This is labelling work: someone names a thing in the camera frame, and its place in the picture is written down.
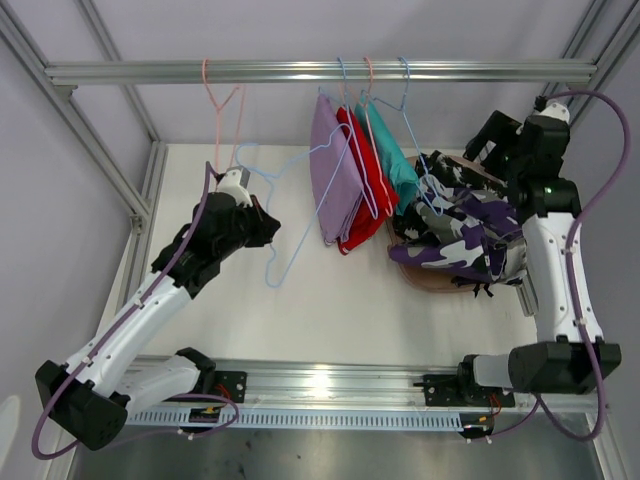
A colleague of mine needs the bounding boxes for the slotted grey cable duct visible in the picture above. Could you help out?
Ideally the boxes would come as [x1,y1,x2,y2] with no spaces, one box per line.
[126,405,463,432]

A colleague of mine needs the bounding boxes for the translucent brown plastic basin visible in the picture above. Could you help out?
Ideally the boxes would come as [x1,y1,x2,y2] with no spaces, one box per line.
[397,151,504,294]

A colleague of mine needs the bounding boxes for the aluminium hanging rail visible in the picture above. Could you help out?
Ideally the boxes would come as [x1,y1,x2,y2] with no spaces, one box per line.
[44,59,597,86]

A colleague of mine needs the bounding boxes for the purple camouflage trousers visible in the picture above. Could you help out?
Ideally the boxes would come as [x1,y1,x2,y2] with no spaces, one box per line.
[389,183,526,285]

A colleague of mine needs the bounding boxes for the red trousers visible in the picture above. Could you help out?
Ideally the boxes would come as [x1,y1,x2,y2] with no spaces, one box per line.
[336,107,399,255]

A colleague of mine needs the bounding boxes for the pale blue wire hanger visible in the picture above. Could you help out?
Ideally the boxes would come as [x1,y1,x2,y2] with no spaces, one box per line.
[374,56,444,217]

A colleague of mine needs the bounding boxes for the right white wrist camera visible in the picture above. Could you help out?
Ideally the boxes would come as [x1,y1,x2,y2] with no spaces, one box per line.
[533,96,571,124]

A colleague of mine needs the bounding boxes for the salmon pink wire hanger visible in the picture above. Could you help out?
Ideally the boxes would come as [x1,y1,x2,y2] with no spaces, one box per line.
[337,56,394,217]

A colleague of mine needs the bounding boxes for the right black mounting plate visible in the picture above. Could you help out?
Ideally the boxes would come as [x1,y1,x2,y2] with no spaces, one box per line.
[412,374,484,407]

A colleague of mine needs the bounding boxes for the teal trousers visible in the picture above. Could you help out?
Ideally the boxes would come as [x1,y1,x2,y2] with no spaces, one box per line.
[355,100,419,214]

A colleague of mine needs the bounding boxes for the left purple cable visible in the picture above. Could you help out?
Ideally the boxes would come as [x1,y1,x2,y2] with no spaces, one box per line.
[31,159,240,460]

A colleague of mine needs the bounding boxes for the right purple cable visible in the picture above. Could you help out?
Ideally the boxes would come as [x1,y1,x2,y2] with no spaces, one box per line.
[459,89,632,443]

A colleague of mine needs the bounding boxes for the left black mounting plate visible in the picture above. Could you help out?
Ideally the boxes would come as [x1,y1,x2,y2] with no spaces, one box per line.
[201,371,248,404]

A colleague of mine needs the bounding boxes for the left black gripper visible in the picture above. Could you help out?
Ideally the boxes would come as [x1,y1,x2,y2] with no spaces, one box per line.
[215,195,281,260]

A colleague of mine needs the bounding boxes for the black mounting plate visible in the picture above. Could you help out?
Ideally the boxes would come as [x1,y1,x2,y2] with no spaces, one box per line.
[412,374,484,407]
[201,371,248,404]

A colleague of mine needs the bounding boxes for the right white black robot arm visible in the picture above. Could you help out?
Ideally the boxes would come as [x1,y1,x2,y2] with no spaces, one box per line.
[455,101,621,405]

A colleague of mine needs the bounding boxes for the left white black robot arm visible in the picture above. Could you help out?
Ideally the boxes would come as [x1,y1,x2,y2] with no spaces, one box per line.
[35,193,281,451]

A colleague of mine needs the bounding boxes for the black white patterned trousers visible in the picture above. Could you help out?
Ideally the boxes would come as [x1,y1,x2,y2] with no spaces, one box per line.
[392,149,521,301]

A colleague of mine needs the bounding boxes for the lilac trousers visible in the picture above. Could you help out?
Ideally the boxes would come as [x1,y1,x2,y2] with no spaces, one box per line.
[309,93,363,245]

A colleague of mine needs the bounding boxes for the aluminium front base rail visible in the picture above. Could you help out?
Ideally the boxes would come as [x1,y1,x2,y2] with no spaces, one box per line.
[119,356,601,407]

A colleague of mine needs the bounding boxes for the light blue wire hanger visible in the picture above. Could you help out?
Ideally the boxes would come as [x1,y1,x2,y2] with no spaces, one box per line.
[233,121,356,289]

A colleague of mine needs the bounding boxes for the purple cable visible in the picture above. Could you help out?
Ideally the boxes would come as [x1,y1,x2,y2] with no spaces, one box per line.
[31,159,240,460]
[459,89,632,443]

